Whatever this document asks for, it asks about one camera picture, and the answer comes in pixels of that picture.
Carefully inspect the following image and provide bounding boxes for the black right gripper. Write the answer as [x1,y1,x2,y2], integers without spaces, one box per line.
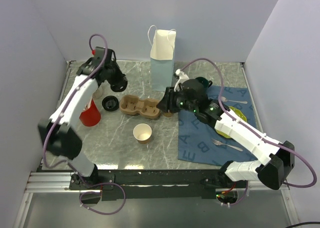
[155,86,198,113]

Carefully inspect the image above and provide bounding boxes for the brown pulp cup carrier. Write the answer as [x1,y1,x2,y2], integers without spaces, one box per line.
[119,95,161,119]

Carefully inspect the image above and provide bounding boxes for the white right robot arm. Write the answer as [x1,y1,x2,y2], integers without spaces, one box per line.
[157,77,295,190]

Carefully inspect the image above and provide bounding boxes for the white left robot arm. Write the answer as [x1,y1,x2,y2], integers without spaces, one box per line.
[37,46,128,189]

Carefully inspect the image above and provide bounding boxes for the black coffee cup lid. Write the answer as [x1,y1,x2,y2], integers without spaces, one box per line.
[101,95,120,112]

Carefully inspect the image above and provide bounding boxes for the stacked brown paper cups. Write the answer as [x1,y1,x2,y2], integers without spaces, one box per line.
[163,112,173,118]

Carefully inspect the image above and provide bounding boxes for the white mug green inside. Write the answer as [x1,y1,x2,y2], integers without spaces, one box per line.
[92,86,103,99]

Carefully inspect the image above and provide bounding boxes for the red cup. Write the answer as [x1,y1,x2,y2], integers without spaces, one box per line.
[79,100,101,127]

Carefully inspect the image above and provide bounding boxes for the dark green mug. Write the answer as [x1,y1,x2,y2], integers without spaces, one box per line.
[195,77,213,91]

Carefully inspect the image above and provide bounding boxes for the blue letter print cloth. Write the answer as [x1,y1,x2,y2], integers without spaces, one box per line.
[178,87,257,166]

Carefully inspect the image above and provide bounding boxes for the light blue paper bag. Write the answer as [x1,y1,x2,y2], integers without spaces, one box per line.
[147,25,177,91]

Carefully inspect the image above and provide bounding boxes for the silver spoon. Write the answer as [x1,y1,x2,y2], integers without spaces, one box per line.
[220,96,248,104]

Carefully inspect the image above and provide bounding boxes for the silver fork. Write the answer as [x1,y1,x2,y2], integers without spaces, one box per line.
[211,139,243,152]

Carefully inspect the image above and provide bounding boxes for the green polka dot plate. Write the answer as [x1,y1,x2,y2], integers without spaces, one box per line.
[215,106,248,139]

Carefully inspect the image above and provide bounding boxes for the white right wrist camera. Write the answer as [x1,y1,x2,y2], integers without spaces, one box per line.
[174,69,190,91]

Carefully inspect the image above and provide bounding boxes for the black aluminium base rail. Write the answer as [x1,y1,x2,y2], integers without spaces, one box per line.
[24,169,291,201]

